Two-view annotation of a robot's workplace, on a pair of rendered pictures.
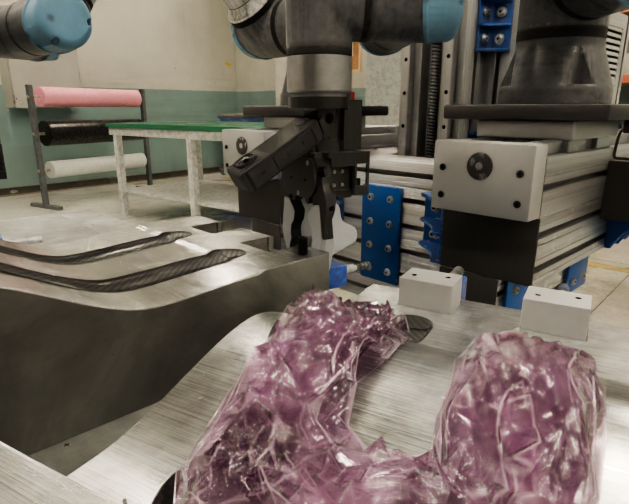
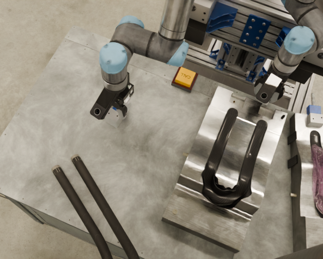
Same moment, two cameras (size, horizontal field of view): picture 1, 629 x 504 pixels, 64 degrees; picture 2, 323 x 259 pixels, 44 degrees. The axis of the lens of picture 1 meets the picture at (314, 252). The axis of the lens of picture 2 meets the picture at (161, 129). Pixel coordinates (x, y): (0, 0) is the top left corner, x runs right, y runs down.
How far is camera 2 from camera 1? 1.30 m
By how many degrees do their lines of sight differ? 55
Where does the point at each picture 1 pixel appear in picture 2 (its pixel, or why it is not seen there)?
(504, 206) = not seen: outside the picture
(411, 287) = (313, 123)
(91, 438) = not seen: hidden behind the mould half
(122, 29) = not seen: outside the picture
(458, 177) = (312, 55)
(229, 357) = (306, 179)
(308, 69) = (289, 69)
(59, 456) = not seen: hidden behind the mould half
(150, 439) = (305, 200)
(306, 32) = (293, 62)
